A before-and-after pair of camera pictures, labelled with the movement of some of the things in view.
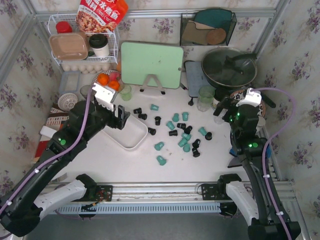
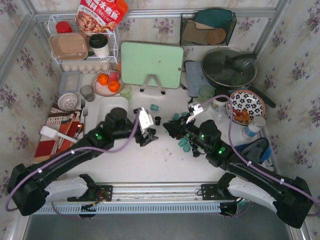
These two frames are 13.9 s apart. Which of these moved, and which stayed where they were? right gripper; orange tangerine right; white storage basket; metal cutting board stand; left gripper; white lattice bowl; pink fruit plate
Moved: left gripper; white storage basket; right gripper
Stayed: orange tangerine right; pink fruit plate; white lattice bowl; metal cutting board stand
